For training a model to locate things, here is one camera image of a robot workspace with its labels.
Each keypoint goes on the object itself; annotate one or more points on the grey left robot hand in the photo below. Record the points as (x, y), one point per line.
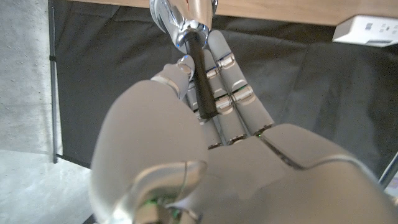
(248, 174)

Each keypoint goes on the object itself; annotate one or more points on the black backdrop curtain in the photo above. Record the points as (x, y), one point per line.
(326, 93)

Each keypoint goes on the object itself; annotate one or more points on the backdrop stand pole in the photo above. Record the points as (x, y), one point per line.
(388, 171)
(54, 93)

